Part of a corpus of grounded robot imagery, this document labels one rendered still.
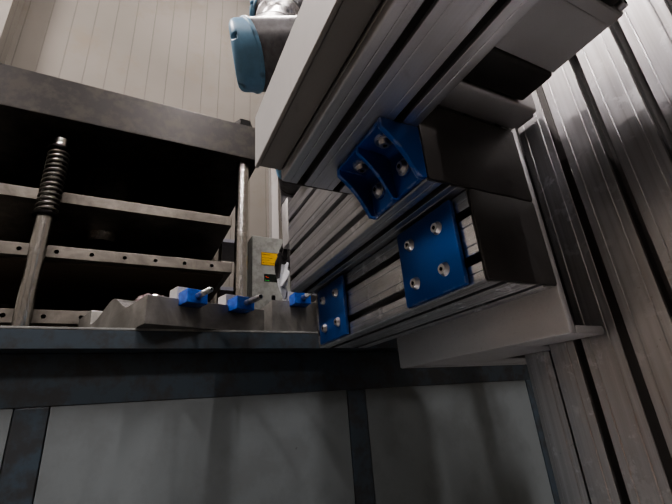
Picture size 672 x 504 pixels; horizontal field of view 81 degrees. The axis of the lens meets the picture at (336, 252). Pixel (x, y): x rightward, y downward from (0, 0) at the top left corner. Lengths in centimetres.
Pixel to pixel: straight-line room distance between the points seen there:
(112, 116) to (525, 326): 186
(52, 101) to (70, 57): 345
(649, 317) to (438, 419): 78
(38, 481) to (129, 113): 153
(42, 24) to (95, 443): 525
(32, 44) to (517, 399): 538
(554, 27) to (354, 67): 17
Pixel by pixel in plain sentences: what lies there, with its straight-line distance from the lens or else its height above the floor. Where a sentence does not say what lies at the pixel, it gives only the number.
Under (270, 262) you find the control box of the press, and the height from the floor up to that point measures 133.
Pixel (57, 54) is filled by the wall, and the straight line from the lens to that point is 551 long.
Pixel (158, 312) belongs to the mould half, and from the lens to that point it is 81.
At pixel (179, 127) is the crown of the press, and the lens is 204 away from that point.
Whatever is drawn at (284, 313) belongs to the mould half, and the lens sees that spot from 98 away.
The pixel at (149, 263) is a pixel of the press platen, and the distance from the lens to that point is 181.
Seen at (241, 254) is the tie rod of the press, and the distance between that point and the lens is 181.
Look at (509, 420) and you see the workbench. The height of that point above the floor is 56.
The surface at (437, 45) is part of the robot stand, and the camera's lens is 33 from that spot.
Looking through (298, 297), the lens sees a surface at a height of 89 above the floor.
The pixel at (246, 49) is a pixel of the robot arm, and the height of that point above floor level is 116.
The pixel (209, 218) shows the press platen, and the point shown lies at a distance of 196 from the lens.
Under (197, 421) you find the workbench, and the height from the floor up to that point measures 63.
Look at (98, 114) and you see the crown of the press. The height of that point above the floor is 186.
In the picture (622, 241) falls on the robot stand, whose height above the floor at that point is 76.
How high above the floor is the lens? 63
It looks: 22 degrees up
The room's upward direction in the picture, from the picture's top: 5 degrees counter-clockwise
